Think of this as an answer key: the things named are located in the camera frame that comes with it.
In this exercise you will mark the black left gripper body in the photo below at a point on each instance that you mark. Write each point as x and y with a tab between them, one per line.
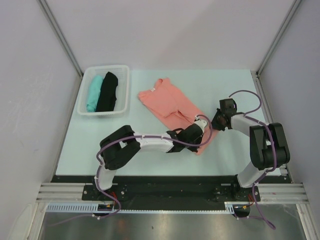
193	148

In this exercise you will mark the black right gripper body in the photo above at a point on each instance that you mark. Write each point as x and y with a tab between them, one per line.
217	122

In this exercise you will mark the salmon pink polo shirt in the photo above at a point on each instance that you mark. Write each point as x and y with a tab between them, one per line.
170	105

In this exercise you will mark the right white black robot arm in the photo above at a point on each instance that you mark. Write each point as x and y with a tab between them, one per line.
268	149

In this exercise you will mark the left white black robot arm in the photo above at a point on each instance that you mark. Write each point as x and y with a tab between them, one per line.
117	149

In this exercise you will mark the rolled black t shirt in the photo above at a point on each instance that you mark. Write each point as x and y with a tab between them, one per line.
107	98

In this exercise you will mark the white plastic basket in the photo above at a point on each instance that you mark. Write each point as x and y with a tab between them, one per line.
122	72

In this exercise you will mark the rolled teal t shirt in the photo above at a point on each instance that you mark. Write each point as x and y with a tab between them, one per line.
93	93

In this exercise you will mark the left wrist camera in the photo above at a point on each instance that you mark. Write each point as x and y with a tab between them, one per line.
202	123

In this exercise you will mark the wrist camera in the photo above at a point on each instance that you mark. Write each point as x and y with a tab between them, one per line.
228	106
202	123

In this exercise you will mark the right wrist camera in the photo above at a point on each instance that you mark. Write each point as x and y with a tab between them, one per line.
228	106

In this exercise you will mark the right aluminium corner post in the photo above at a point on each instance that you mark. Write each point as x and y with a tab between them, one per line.
294	8

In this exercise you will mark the aluminium corner post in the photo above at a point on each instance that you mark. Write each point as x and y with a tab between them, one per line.
49	15
294	8

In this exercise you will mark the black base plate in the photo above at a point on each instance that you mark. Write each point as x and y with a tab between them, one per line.
162	193

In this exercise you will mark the left aluminium corner post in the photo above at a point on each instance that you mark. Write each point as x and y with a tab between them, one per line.
49	15

